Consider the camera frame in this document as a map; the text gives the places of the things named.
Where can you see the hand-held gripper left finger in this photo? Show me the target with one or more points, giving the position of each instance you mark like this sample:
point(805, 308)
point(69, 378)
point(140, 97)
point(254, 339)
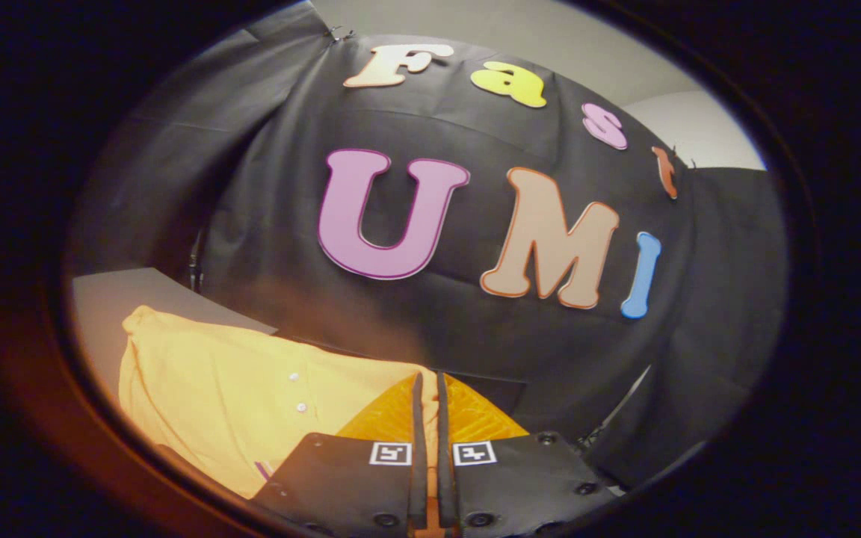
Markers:
point(341, 486)

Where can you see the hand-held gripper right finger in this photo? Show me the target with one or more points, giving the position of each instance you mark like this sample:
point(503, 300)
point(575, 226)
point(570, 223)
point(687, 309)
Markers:
point(528, 478)

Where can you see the orange polo shirt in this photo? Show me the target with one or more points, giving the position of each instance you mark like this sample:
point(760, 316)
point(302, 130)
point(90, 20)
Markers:
point(214, 388)

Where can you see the black backdrop cloth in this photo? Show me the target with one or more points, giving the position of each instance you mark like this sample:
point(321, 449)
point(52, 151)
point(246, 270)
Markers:
point(460, 314)

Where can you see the white and black cabinet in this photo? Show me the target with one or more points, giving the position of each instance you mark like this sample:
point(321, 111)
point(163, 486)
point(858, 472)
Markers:
point(124, 295)

